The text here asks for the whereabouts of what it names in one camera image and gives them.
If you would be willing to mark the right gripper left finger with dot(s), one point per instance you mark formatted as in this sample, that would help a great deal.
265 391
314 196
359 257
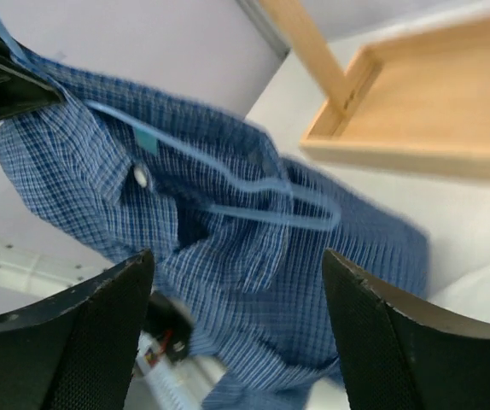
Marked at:
76 349

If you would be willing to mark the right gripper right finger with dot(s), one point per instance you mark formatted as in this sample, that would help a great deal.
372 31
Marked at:
398 351

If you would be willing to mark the blue wire hanger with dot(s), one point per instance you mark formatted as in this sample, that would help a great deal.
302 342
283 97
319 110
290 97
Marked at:
158 119

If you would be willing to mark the blue checked shirt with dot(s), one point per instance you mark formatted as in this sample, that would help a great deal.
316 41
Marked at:
256 289

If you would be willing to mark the wooden clothes rack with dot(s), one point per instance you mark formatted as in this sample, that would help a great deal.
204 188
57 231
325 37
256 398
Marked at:
417 101

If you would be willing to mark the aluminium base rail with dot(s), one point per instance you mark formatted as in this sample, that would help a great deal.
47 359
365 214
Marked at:
175 379

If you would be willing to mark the left aluminium frame post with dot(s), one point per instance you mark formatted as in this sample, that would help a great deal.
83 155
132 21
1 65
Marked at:
265 26

